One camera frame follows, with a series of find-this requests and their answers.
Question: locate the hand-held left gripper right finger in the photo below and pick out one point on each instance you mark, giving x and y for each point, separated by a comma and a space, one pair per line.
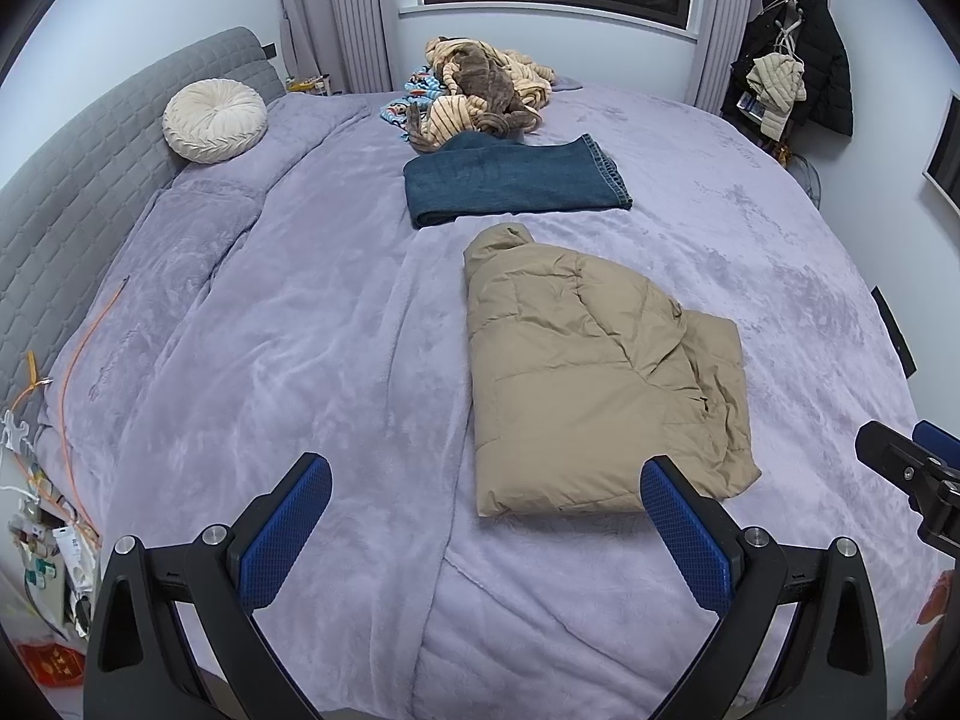
686, 532

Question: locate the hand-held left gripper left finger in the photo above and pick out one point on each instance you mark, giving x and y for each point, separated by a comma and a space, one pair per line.
285, 532

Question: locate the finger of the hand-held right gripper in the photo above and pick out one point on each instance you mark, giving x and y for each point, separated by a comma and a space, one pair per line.
937, 439
885, 450

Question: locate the beige puffer jacket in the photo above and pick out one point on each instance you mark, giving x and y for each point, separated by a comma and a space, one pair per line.
585, 375

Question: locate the orange patterned cloth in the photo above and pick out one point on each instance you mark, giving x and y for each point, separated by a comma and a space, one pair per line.
934, 637

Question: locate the purple plush bed blanket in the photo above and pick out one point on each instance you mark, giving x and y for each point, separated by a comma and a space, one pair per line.
300, 352

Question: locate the bedside clutter of small packets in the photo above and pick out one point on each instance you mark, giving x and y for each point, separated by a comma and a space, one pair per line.
52, 547

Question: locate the red packet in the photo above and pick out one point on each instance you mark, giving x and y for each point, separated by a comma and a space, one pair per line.
51, 666

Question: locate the floor fan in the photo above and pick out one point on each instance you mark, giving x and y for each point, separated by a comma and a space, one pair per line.
802, 176

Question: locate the beige hanging puffer vest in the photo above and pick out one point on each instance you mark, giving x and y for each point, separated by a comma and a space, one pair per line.
780, 86

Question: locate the black hanging coat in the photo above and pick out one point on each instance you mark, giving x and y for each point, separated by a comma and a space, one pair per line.
829, 67

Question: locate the folded blue jeans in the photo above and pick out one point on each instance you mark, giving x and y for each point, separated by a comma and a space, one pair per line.
510, 180

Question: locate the grey quilted headboard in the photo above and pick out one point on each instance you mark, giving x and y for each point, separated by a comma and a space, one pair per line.
82, 180

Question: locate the round cream pillow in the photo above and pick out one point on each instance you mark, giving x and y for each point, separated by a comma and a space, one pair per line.
215, 121

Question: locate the colourful printed cloth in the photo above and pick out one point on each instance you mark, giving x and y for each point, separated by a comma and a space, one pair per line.
401, 101

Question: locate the tan striped plush garment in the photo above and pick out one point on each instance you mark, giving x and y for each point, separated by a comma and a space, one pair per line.
450, 116

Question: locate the small colourful boxes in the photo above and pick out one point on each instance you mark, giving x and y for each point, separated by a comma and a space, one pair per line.
307, 85

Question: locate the grey pleated curtain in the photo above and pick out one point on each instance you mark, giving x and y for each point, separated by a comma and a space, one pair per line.
337, 15
724, 30

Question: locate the flat grey pillow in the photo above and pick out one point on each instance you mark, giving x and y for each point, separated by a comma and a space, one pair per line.
568, 82

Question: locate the brown plush garment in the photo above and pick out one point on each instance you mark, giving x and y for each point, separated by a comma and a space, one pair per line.
491, 86

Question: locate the white framed wall panel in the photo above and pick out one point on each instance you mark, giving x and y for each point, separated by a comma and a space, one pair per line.
946, 157

